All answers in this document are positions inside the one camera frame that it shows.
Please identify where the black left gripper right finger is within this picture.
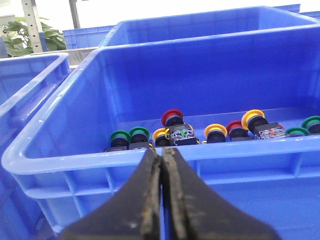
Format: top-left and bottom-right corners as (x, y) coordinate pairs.
(161, 147), (281, 240)

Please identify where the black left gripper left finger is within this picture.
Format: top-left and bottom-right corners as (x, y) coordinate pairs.
(59, 149), (161, 240)

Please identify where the red mushroom push button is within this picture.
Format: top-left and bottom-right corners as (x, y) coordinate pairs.
(161, 109), (199, 146)

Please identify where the yellow push button raised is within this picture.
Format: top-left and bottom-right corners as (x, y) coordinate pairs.
(241, 109), (288, 140)

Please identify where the green push button far left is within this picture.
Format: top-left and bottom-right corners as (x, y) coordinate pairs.
(104, 130), (131, 152)

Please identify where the green push button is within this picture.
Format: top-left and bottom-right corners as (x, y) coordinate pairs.
(104, 130), (131, 152)
(301, 115), (320, 135)
(128, 126), (150, 150)

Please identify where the yellow push button left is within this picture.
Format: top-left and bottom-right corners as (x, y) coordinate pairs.
(152, 128), (171, 147)

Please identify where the yellow push button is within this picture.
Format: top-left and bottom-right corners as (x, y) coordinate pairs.
(203, 123), (228, 144)
(152, 128), (171, 147)

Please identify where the yellow push button middle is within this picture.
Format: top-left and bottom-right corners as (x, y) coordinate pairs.
(203, 123), (228, 144)

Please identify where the blue plastic source bin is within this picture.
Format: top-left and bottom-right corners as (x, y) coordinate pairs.
(2, 24), (320, 240)

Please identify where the red push button right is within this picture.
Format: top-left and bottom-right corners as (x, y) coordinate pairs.
(226, 120), (253, 142)

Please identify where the green push button right low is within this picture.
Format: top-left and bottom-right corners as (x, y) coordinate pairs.
(286, 127), (310, 137)

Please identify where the green push button far right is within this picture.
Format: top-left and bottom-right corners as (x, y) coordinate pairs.
(301, 115), (320, 135)

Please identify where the blue bin at left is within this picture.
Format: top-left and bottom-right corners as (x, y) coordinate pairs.
(0, 53), (71, 240)

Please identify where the distant blue crate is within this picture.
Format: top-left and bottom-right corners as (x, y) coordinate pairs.
(62, 25), (114, 50)

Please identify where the blue bin behind source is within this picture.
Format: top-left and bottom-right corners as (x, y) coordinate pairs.
(99, 6), (320, 47)

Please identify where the green potted plant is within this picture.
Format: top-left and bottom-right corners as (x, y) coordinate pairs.
(1, 17), (67, 57)

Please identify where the dark metal pole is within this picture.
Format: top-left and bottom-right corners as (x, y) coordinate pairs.
(69, 0), (80, 29)

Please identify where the perforated metal post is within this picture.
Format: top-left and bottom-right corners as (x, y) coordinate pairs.
(21, 0), (47, 53)

